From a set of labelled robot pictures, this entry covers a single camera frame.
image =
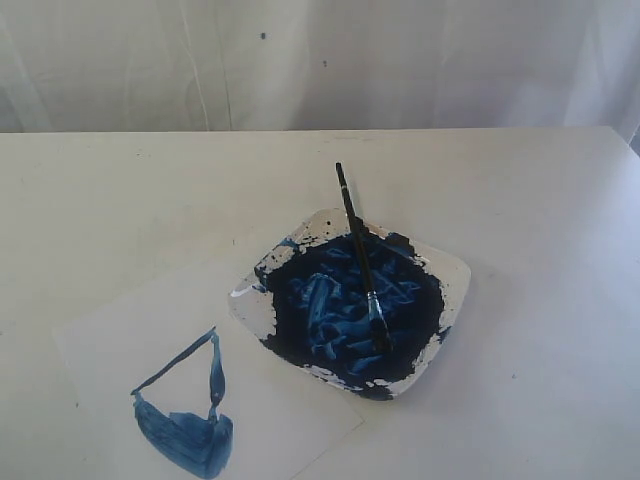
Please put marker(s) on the clear plate with blue paint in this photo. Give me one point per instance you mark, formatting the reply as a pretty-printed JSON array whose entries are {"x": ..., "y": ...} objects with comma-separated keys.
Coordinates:
[{"x": 306, "y": 303}]

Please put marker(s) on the black paintbrush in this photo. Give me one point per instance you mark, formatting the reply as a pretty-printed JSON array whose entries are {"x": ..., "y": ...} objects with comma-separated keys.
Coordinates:
[{"x": 379, "y": 329}]

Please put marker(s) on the white paper sheet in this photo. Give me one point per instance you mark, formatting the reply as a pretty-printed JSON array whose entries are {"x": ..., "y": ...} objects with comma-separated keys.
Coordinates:
[{"x": 283, "y": 418}]

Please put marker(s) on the white backdrop cloth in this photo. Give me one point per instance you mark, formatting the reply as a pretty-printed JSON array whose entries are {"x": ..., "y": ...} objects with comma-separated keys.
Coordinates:
[{"x": 279, "y": 65}]

